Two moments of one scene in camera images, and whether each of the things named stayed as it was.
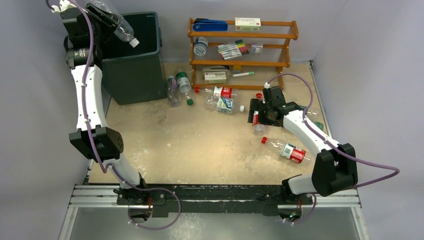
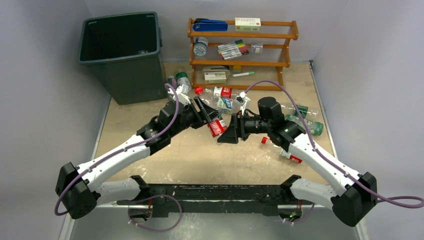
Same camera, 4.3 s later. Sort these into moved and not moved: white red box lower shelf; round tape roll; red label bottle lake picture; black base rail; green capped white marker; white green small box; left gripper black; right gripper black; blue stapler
Moved: left gripper black; right gripper black; red label bottle lake picture
Not moved: green capped white marker; blue stapler; white green small box; black base rail; round tape roll; white red box lower shelf
